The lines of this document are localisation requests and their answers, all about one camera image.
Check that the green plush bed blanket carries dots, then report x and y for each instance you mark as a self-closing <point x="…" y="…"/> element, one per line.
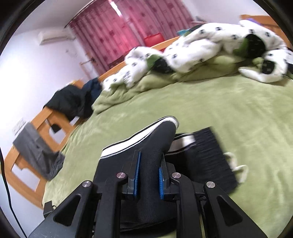
<point x="252" y="120"/>

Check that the red chair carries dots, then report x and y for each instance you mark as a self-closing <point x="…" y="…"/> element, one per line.
<point x="152" y="40"/>

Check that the wooden coat rack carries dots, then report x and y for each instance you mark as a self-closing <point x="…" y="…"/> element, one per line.
<point x="88" y="66"/>

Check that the black jacket on bed rail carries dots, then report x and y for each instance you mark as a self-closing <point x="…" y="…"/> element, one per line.
<point x="71" y="101"/>

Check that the wooden bed frame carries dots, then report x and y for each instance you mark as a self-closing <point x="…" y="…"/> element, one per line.
<point x="41" y="124"/>

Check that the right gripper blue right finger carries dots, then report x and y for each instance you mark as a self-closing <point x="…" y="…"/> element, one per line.
<point x="204" y="210"/>

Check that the grey jeans on bed rail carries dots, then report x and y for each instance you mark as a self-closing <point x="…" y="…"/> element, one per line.
<point x="37" y="153"/>

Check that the red patterned curtains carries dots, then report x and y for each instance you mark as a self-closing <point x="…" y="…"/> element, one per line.
<point x="107" y="30"/>

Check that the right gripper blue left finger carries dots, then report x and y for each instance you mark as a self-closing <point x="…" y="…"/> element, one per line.
<point x="93" y="208"/>

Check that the navy blue garment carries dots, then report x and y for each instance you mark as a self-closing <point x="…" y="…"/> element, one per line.
<point x="92" y="89"/>

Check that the white floral quilt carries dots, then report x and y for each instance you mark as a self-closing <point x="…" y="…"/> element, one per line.
<point x="246" y="40"/>

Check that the black sweatpants with white stripe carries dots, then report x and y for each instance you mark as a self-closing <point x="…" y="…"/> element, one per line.
<point x="149" y="158"/>

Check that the white air conditioner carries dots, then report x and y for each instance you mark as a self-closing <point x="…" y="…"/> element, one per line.
<point x="54" y="35"/>

